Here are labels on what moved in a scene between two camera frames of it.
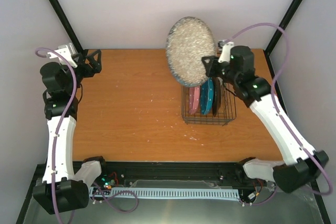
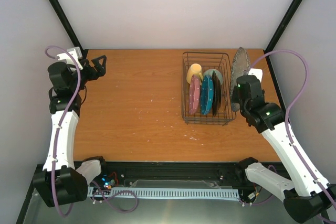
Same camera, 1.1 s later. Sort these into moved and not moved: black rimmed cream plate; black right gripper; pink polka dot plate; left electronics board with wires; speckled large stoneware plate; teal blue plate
Moved: speckled large stoneware plate; black right gripper
Not moved: black rimmed cream plate; teal blue plate; left electronics board with wires; pink polka dot plate
